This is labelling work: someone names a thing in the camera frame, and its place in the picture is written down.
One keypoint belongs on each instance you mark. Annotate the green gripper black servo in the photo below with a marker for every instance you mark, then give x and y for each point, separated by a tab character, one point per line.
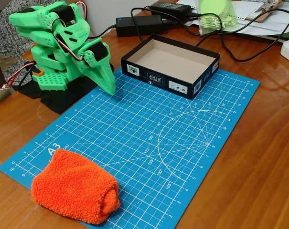
101	69

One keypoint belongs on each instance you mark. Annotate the orange fuzzy sock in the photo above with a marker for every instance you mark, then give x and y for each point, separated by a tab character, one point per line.
70	183

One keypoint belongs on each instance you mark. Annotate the green 3D-printed robot arm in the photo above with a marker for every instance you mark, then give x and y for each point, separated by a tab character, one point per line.
27	26

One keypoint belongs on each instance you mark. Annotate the dark blue cardboard box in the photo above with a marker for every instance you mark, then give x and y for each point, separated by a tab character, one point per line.
158	82

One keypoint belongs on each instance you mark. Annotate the large black power adapter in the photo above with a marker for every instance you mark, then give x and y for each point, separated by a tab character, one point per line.
139	26

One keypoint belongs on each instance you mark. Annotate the blue A3 cutting mat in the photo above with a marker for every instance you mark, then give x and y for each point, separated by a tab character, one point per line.
134	143

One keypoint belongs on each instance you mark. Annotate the slim black power adapter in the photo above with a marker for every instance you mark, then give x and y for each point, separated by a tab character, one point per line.
173	7

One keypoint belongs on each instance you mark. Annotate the grey speckled fabric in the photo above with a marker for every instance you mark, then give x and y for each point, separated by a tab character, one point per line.
3	38

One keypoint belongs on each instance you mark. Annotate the green transparent plastic bag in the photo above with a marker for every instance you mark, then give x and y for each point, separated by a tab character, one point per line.
218	16

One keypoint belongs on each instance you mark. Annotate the white paper stack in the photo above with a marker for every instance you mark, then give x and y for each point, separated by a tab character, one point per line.
261	28

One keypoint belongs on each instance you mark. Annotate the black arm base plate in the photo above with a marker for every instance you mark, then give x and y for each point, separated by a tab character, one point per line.
58	102

